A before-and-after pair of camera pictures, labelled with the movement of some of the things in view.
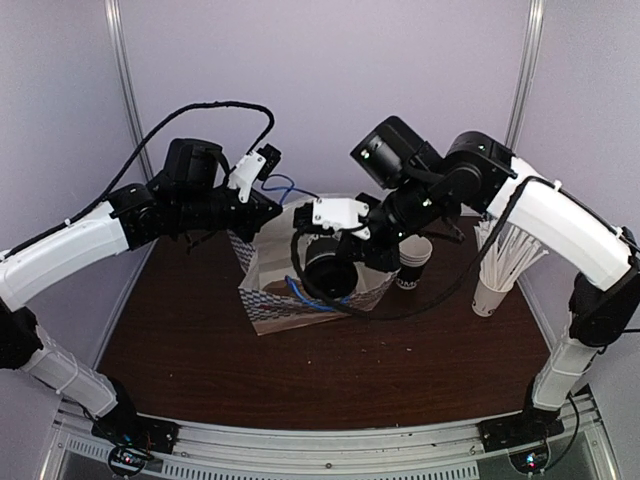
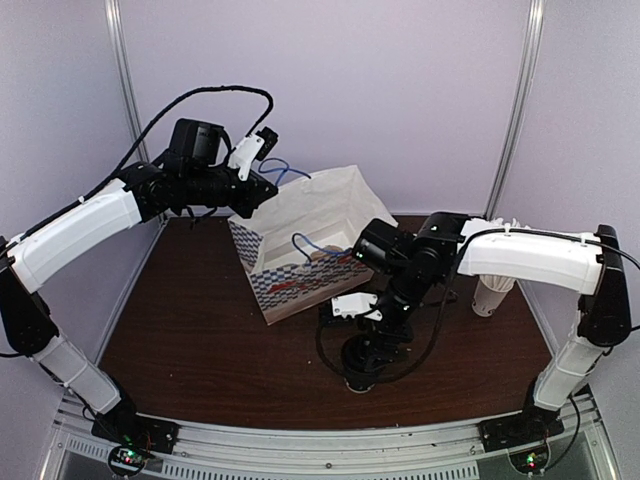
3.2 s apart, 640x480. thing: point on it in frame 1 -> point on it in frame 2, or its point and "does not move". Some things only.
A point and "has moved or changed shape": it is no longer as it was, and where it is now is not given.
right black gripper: (386, 258) -> (382, 331)
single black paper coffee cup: (326, 274) -> (360, 361)
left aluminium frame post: (118, 34) does not move
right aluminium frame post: (534, 38) does not move
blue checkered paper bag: (275, 296) has moved or changed shape
